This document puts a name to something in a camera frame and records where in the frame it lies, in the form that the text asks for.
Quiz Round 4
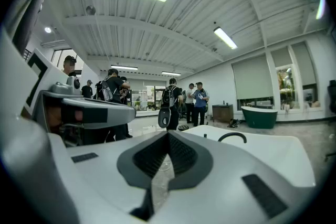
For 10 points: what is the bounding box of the black shoulder strap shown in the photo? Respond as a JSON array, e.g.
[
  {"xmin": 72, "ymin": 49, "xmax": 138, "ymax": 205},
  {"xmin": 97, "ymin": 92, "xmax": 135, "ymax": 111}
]
[{"xmin": 12, "ymin": 0, "xmax": 58, "ymax": 57}]

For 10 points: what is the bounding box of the wooden cabinet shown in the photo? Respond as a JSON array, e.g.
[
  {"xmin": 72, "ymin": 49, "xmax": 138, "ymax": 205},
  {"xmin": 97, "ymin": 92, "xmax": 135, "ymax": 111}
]
[{"xmin": 212, "ymin": 103, "xmax": 234, "ymax": 123}]

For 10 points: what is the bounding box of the black bag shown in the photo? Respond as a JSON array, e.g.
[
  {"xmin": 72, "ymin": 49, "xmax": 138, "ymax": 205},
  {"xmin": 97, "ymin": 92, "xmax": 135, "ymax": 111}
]
[{"xmin": 227, "ymin": 118, "xmax": 241, "ymax": 129}]

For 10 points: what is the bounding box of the tall window with plants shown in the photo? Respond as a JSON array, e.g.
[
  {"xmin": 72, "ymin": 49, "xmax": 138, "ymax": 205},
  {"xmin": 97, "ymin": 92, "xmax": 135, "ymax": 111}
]
[{"xmin": 276, "ymin": 65, "xmax": 300, "ymax": 111}]

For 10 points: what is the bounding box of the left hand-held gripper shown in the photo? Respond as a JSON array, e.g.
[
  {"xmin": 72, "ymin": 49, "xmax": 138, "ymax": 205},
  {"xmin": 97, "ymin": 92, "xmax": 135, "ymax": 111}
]
[{"xmin": 20, "ymin": 48, "xmax": 137, "ymax": 146}]

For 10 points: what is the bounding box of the small square window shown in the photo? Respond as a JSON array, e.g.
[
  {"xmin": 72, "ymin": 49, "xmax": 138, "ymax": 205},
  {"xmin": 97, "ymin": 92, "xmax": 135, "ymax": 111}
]
[{"xmin": 302, "ymin": 83, "xmax": 322, "ymax": 109}]

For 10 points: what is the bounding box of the black curved faucet spout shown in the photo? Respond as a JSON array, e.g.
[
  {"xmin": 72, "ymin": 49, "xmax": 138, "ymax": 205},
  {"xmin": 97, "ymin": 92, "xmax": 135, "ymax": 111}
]
[{"xmin": 218, "ymin": 132, "xmax": 248, "ymax": 144}]

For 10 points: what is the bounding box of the short grey roller blind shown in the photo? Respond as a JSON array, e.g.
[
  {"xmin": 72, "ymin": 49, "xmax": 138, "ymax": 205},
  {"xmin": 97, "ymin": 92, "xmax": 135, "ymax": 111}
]
[{"xmin": 270, "ymin": 45, "xmax": 293, "ymax": 68}]

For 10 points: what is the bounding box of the grey backpack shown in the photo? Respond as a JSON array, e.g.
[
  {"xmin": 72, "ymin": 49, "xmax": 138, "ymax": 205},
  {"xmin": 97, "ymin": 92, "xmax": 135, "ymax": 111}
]
[{"xmin": 100, "ymin": 80, "xmax": 114, "ymax": 102}]

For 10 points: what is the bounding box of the large grey roller blind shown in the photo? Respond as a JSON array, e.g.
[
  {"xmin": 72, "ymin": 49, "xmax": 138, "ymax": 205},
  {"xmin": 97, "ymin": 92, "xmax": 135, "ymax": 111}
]
[{"xmin": 231, "ymin": 54, "xmax": 275, "ymax": 101}]

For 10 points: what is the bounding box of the low wide window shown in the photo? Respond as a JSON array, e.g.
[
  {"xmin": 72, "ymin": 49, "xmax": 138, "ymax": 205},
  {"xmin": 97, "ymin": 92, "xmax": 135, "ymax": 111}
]
[{"xmin": 237, "ymin": 97, "xmax": 275, "ymax": 111}]

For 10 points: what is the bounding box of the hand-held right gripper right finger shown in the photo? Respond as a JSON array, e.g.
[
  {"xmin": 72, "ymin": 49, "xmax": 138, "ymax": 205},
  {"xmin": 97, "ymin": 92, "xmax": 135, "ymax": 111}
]
[{"xmin": 154, "ymin": 130, "xmax": 316, "ymax": 224}]

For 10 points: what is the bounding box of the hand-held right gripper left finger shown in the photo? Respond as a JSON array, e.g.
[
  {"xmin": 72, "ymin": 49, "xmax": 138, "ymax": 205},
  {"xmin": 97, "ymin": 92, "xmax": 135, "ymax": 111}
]
[{"xmin": 49, "ymin": 130, "xmax": 169, "ymax": 224}]

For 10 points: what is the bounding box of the narrow grey roller blind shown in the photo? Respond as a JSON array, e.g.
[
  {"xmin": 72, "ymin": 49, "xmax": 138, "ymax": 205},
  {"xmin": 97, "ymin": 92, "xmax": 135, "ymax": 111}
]
[{"xmin": 291, "ymin": 41, "xmax": 317, "ymax": 86}]

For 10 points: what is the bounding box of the person's light shirt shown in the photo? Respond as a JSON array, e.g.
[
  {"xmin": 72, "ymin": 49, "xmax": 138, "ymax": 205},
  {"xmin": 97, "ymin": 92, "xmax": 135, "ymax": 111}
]
[{"xmin": 5, "ymin": 0, "xmax": 60, "ymax": 56}]

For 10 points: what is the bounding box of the dark green bathtub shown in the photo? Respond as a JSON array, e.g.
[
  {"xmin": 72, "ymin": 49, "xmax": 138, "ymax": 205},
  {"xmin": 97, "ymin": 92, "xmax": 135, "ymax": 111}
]
[{"xmin": 240, "ymin": 105, "xmax": 279, "ymax": 130}]

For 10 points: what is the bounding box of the black backpack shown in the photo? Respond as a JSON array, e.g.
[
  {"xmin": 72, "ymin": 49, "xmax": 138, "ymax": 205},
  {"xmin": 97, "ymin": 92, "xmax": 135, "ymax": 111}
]
[{"xmin": 161, "ymin": 86, "xmax": 175, "ymax": 109}]

